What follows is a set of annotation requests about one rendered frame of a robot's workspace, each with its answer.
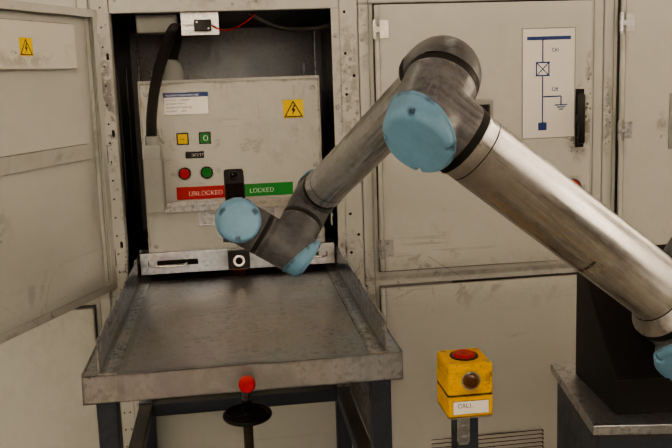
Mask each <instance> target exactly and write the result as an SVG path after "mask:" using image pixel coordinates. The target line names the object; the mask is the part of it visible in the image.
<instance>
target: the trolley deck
mask: <svg viewBox="0 0 672 448"><path fill-rule="evenodd" d="M386 336H387V348H388V350H389V353H383V354H369V352H368V350H367V349H366V347H365V345H364V343H363V341H362V339H361V337H360V335H359V333H358V331H357V329H356V327H355V325H354V323H353V321H352V319H351V317H350V316H349V314H348V312H347V310H346V308H345V306H344V304H343V302H342V300H341V298H340V296H339V294H338V292H337V290H336V288H335V286H334V284H333V282H332V281H331V279H330V277H329V275H328V273H321V274H305V275H300V276H298V277H295V276H292V275H290V276H275V277H260V278H244V279H229V280H214V281H198V282H183V283H168V284H152V285H150V287H149V290H148V292H147V295H146V298H145V300H144V303H143V306H142V309H141V311H140V314H139V317H138V319H137V322H136V325H135V328H134V330H133V333H132V336H131V338H130V341H129V344H128V347H127V349H126V352H125V355H124V358H123V360H122V363H121V366H120V368H119V371H118V374H116V375H104V376H96V372H97V370H98V365H97V352H96V346H95V348H94V350H93V352H92V354H91V356H90V358H89V360H88V362H87V364H86V366H85V368H84V370H83V372H82V374H81V382H82V394H83V405H94V404H106V403H118V402H130V401H142V400H154V399H166V398H178V397H190V396H202V395H214V394H226V393H238V392H242V391H241V390H240V389H239V380H240V378H241V377H243V376H245V375H250V376H252V377H253V378H254V379H255V383H256V386H255V389H254V390H253V391H262V390H274V389H287V388H299V387H311V386H323V385H335V384H347V383H359V382H371V381H383V380H395V379H403V350H402V349H401V347H400V345H399V344H398V342H397V341H396V339H395V338H394V336H393V335H392V333H391V331H390V330H389V328H388V327H387V325H386Z"/></svg>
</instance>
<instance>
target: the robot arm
mask: <svg viewBox="0 0 672 448"><path fill-rule="evenodd" d="M398 76H399V77H398V78H397V79H396V80H395V81H394V82H393V84H392V85H391V86H390V87H389V88H388V89H387V90H386V91H385V92H384V93H383V95H382V96H381V97H380V98H379V99H378V100H377V101H376V102H375V103H374V104H373V106H372V107H371V108H370V109H369V110H368V111H367V112H366V113H365V114H364V115H363V117H362V118H361V119H360V120H359V121H358V122H357V123H356V124H355V125H354V126H353V128H352V129H351V130H350V131H349V132H348V133H347V134H346V135H345V136H344V137H343V139H342V140H341V141H340V142H339V143H338V144H337V145H336V146H335V147H334V148H333V150H332V151H331V152H330V153H329V154H328V155H327V156H326V157H325V158H324V159H323V160H322V162H321V163H320V164H319V165H318V166H317V167H316V168H315V169H312V170H309V171H307V172H306V173H305V174H304V175H303V176H302V177H301V178H300V180H299V181H298V184H297V187H296V189H295V191H294V193H293V194H292V196H291V198H290V200H289V202H288V204H287V206H286V207H285V209H284V211H283V213H282V215H281V217H280V219H279V218H277V217H275V216H273V215H272V214H270V213H268V212H267V211H265V210H263V209H261V208H260V207H258V206H256V205H255V204H254V203H253V202H252V201H250V200H248V199H246V198H245V185H244V174H243V170H242V169H226V170H224V189H225V202H223V203H222V204H221V205H220V207H219V208H218V210H217V212H216V215H215V225H216V229H217V231H218V233H219V234H220V235H221V236H222V237H223V242H231V243H235V244H237V245H239V246H240V247H242V248H244V249H246V250H247V251H249V252H251V253H253V254H254V255H256V256H258V257H260V258H262V259H263V260H265V261H267V262H269V263H270V264H272V265H274V266H276V267H277V268H279V269H281V270H282V272H286V273H288V274H290V275H292V276H295V277H298V276H300V275H301V274H302V273H303V272H304V271H305V270H306V268H307V267H308V265H309V264H310V263H311V261H312V260H313V258H314V257H315V255H316V253H317V252H318V250H319V248H320V246H321V243H320V241H319V240H317V238H318V235H319V233H320V231H321V229H322V227H323V225H324V223H325V221H326V219H327V217H328V215H329V213H330V212H331V211H332V210H333V209H334V208H335V207H336V206H337V205H338V204H339V203H340V202H341V201H342V199H343V198H344V197H345V196H346V195H347V194H348V193H349V192H350V191H351V190H352V189H353V188H354V187H355V186H356V185H358V184H359V183H360V182H361V181H362V180H363V179H364V178H365V177H366V176H367V175H368V174H369V173H370V172H371V171H372V170H373V169H374V168H375V167H376V166H377V165H378V164H379V163H381V162H382V161H383V160H384V159H385V158H386V157H387V156H388V155H389V154H390V153H392V154H393V155H394V156H395V157H396V158H397V159H398V160H399V161H400V162H402V163H403V164H404V165H406V166H408V167H409V168H412V169H414V170H418V168H420V169H421V171H422V172H426V173H433V172H438V171H441V172H442V173H443V174H448V175H449V176H450V177H452V178H453V179H454V180H456V181H457V182H458V183H460V184H461V185H462V186H464V187H465V188H466V189H468V190H469V191H470V192H472V193H473V194H474V195H476V196H477V197H478V198H480V199H481V200H482V201H484V202H485V203H486V204H488V205H489V206H490V207H492V208H493V209H494V210H496V211H497V212H498V213H500V214H501V215H502V216H504V217H505V218H506V219H508V220H509V221H510V222H512V223H513V224H514V225H516V226H517V227H518V228H520V229H521V230H522V231H524V232H525V233H526V234H528V235H529V236H530V237H532V238H533V239H534V240H536V241H537V242H538V243H540V244H541V245H543V246H544V247H545V248H547V249H548V250H549V251H551V252H552V253H553V254H555V255H556V256H557V257H559V258H560V259H561V260H563V261H564V262H565V263H567V264H568V265H569V266H571V267H572V268H573V269H575V270H576V271H577V272H579V273H580V274H581V275H583V276H584V277H585V278H587V279H588V280H589V281H591V282H592V283H593V284H595V285H596V286H597V287H599V288H600V289H601V290H603V291H604V292H605V293H607V294H608V295H609V296H611V297H612V298H613V299H615V300H616V301H617V302H619V303H620V304H621V305H623V306H624V307H625V308H627V309H628V310H629V311H631V312H632V322H633V325H634V327H635V329H636V330H637V331H638V332H639V333H640V334H642V335H643V336H644V337H646V338H647V339H648V340H650V341H651V342H653V343H654V345H655V352H654V354H653V359H654V366H655V368H656V369H657V371H658V372H659V373H660V374H661V375H663V376H664V377H665V378H669V379H670V380H671V381H672V237H671V238H670V240H669V242H668V243H667V245H666V246H665V248H664V250H662V249H660V248H659V247H658V246H656V245H655V244H654V243H653V242H651V241H650V240H649V239H647V238H646V237H645V236H644V235H642V234H641V233H640V232H638V231H637V230H636V229H635V228H633V227H632V226H631V225H630V224H628V223H627V222H626V221H624V220H623V219H622V218H621V217H619V216H618V215H617V214H615V213H614V212H613V211H612V210H610V209H609V208H608V207H606V206H605V205H604V204H603V203H601V202H600V201H599V200H598V199H596V198H595V197H594V196H592V195H591V194H590V193H589V192H587V191H586V190H585V189H583V188H582V187H581V186H580V185H578V184H577V183H576V182H574V181H573V180H572V179H571V178H569V177H568V176H567V175H566V174H564V173H563V172H562V171H560V170H559V169H558V168H557V167H555V166H554V165H553V164H551V163H550V162H549V161H548V160H546V159H545V158H544V157H542V156H541V155H540V154H539V153H537V152H536V151H535V150H533V149H532V148H531V147H530V146H528V145H527V144H526V143H525V142H523V141H522V140H521V139H519V138H518V137H517V136H516V135H514V134H513V133H512V132H510V131H509V130H508V129H507V128H505V127H504V126H503V125H501V124H500V123H499V122H498V121H496V120H495V119H494V118H493V117H492V115H491V114H490V113H489V112H488V111H486V110H485V109H484V108H483V107H481V106H480V105H479V104H477V103H476V102H475V99H476V97H477V94H478V91H479V88H480V84H481V78H482V72H481V65H480V62H479V59H478V57H477V55H476V53H475V52H474V50H473V49H472V48H471V47H470V46H469V45H468V44H467V43H465V42H464V41H462V40H460V39H458V38H456V37H453V36H447V35H439V36H433V37H429V38H427V39H425V40H423V41H421V42H420V43H418V44H417V45H416V46H414V47H413V48H412V49H411V50H410V51H409V52H408V54H407V55H406V56H405V57H404V58H403V59H402V61H401V62H400V65H399V69H398Z"/></svg>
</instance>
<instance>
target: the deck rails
mask: <svg viewBox="0 0 672 448"><path fill-rule="evenodd" d="M338 262H339V271H330V272H328V275H329V277H330V279H331V281H332V282H333V284H334V286H335V288H336V290H337V292H338V294H339V296H340V298H341V300H342V302H343V304H344V306H345V308H346V310H347V312H348V314H349V316H350V317H351V319H352V321H353V323H354V325H355V327H356V329H357V331H358V333H359V335H360V337H361V339H362V341H363V343H364V345H365V347H366V349H367V350H368V352H369V354H383V353H389V350H388V348H387V336H386V319H385V317H384V316H383V314H382V313H381V311H380V310H379V308H378V307H377V305H376V304H375V302H374V300H373V299H372V297H371V296H370V294H369V293H368V291H367V290H366V288H365V287H364V285H363V284H362V282H361V281H360V279H359V278H358V276H357V275H356V273H355V272H354V270H353V269H352V267H351V265H350V264H349V262H348V261H347V259H346V258H345V256H344V255H343V253H342V252H341V250H340V249H339V248H338ZM149 287H150V283H145V284H138V272H137V261H135V263H134V265H133V267H132V269H131V271H130V273H129V275H128V277H127V279H126V281H125V283H124V285H123V287H122V289H121V291H120V293H119V295H118V297H117V299H116V301H115V303H114V305H113V307H112V309H111V311H110V313H109V315H108V317H107V319H106V321H105V323H104V325H103V327H102V329H101V331H100V333H99V335H98V337H97V339H96V352H97V365H98V370H97V372H96V376H104V375H116V374H118V371H119V368H120V366H121V363H122V360H123V358H124V355H125V352H126V349H127V347H128V344H129V341H130V338H131V336H132V333H133V330H134V328H135V325H136V322H137V319H138V317H139V314H140V311H141V309H142V306H143V303H144V300H145V298H146V295H147V292H148V290H149ZM383 324H384V328H383ZM99 344H100V349H99Z"/></svg>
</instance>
